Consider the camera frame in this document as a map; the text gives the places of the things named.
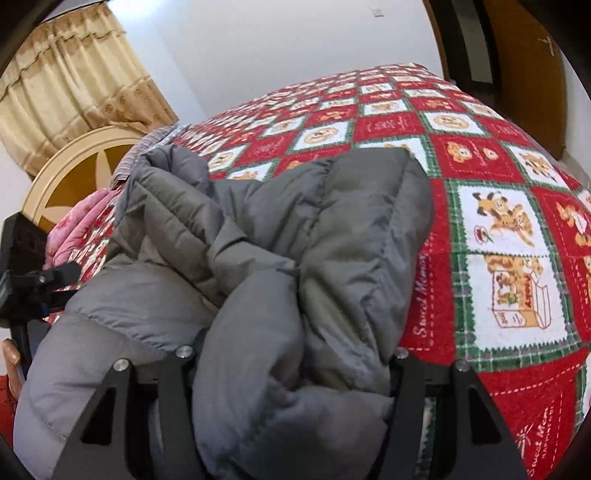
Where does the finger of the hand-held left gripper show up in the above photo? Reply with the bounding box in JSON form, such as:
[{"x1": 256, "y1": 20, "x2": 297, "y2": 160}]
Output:
[
  {"x1": 11, "y1": 260, "x2": 82, "y2": 292},
  {"x1": 9, "y1": 294, "x2": 71, "y2": 372}
]

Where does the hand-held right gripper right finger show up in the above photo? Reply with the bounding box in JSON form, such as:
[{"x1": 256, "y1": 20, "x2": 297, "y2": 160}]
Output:
[{"x1": 389, "y1": 347, "x2": 530, "y2": 480}]

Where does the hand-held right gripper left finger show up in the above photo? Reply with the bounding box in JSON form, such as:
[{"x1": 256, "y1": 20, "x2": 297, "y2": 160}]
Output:
[{"x1": 53, "y1": 327, "x2": 209, "y2": 480}]

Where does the grey down jacket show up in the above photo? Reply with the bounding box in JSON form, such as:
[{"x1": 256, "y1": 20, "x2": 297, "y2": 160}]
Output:
[{"x1": 14, "y1": 143, "x2": 435, "y2": 480}]

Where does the person's left hand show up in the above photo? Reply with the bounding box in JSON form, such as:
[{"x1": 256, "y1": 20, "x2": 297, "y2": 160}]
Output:
[{"x1": 1, "y1": 338, "x2": 23, "y2": 398}]

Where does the pink quilt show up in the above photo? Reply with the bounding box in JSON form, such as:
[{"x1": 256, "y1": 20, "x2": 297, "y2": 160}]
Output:
[{"x1": 45, "y1": 188, "x2": 118, "y2": 269}]

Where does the cream wooden headboard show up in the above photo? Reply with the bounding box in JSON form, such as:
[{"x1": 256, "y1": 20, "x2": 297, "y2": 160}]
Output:
[{"x1": 22, "y1": 126, "x2": 148, "y2": 234}]

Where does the striped pillow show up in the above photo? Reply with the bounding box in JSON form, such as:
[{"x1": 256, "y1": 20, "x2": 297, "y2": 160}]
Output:
[{"x1": 112, "y1": 124, "x2": 191, "y2": 186}]

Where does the red checked printed blanket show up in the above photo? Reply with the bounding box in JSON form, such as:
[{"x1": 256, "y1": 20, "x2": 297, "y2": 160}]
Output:
[{"x1": 46, "y1": 62, "x2": 591, "y2": 480}]

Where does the beige curtain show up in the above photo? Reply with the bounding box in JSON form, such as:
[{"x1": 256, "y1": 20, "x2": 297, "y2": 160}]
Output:
[{"x1": 0, "y1": 4, "x2": 180, "y2": 178}]

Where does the brown wooden door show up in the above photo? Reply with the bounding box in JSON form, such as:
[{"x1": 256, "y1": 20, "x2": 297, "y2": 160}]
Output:
[{"x1": 480, "y1": 0, "x2": 570, "y2": 160}]

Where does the dark door frame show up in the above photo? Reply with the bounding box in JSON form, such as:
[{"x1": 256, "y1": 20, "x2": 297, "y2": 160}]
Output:
[{"x1": 424, "y1": 0, "x2": 503, "y2": 95}]

